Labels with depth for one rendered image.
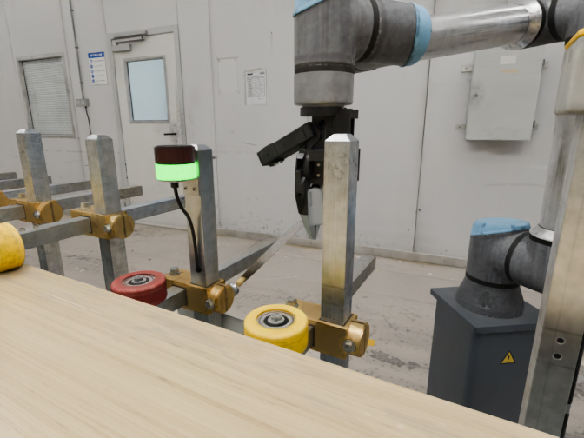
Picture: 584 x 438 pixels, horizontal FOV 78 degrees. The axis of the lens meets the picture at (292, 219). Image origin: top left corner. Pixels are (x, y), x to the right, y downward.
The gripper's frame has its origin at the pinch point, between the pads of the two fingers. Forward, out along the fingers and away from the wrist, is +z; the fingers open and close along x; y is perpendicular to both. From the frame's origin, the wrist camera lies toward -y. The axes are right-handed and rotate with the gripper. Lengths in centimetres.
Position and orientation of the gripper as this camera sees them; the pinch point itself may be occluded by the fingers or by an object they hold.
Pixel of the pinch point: (309, 230)
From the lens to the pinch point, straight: 60.9
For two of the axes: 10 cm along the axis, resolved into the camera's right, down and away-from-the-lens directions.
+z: 0.0, 9.7, 2.5
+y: 8.8, 1.2, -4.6
